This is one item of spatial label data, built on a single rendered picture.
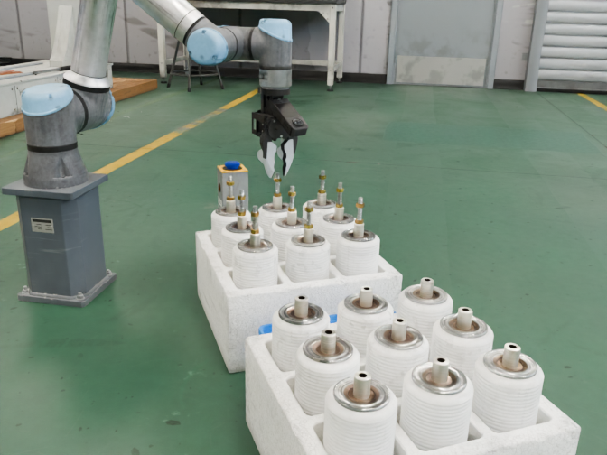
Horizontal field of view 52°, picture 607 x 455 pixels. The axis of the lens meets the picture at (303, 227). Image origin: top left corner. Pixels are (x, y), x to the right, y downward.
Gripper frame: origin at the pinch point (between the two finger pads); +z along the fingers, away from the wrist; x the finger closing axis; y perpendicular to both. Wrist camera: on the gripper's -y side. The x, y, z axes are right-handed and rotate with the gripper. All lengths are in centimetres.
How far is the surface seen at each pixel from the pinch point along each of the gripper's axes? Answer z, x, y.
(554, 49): -4, -438, 231
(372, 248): 10.8, -5.2, -30.0
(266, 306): 19.8, 19.3, -26.5
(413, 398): 11, 25, -75
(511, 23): -25, -415, 263
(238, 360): 31.5, 25.1, -24.9
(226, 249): 13.5, 19.1, -8.4
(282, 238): 11.7, 7.2, -13.1
